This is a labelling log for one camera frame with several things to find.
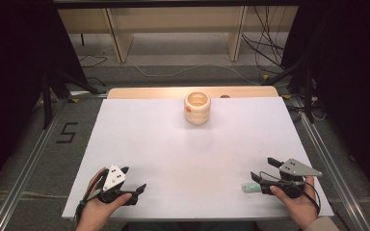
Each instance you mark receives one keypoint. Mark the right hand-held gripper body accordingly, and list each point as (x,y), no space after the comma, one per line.
(294,168)

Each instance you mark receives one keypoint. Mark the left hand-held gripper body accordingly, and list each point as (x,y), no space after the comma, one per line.
(114,178)

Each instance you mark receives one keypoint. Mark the small white green tube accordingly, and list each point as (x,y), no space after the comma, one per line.
(250,187)

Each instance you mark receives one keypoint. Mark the person's left hand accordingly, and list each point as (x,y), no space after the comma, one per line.
(96,213)

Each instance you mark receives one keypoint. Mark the person's right hand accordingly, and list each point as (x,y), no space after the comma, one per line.
(302,208)

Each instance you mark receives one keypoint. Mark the yellow tape piece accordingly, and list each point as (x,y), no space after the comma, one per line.
(286,96)
(75,100)
(265,77)

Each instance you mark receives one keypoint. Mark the black metal stand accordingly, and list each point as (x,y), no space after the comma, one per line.
(47,102)
(307,93)

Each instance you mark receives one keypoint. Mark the light wooden table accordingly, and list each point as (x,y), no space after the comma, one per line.
(147,93)

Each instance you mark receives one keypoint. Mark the cream ribbed round holder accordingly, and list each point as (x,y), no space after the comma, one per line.
(198,112)

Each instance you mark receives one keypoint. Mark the black curtain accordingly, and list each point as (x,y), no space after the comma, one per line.
(353,80)
(16,80)

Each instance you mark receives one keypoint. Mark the beige wooden bench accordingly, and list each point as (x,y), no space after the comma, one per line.
(173,19)

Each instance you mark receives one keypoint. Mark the aluminium floor rail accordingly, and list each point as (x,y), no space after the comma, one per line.
(22,179)
(337,179)

